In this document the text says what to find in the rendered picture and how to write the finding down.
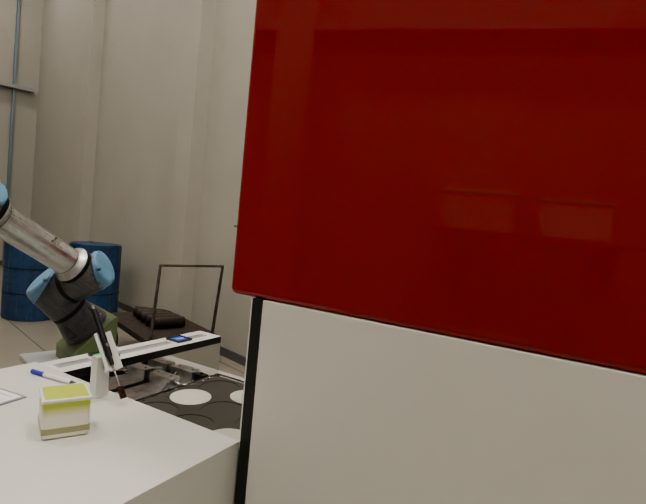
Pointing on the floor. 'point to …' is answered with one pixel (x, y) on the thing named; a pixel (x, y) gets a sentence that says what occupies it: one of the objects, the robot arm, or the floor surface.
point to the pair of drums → (11, 307)
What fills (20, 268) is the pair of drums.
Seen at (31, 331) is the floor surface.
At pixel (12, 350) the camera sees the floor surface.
